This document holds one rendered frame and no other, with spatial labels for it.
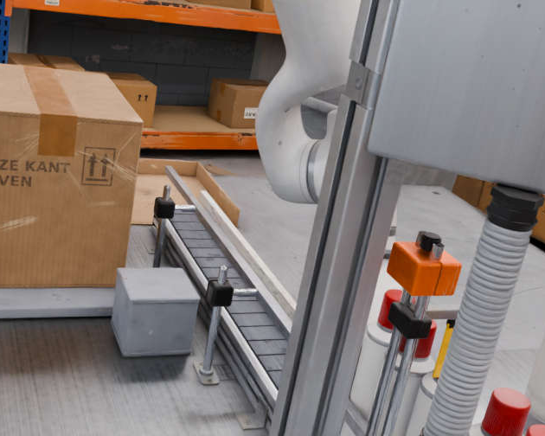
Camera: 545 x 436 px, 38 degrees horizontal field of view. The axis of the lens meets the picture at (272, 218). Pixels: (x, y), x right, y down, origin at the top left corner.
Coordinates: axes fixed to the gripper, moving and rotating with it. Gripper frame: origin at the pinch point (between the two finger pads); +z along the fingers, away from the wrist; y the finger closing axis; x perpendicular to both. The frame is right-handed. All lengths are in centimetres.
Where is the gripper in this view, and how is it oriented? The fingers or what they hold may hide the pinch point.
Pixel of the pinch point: (351, 386)
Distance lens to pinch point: 93.7
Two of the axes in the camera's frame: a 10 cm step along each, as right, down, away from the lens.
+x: -4.0, -0.5, 9.2
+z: -0.4, 10.0, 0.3
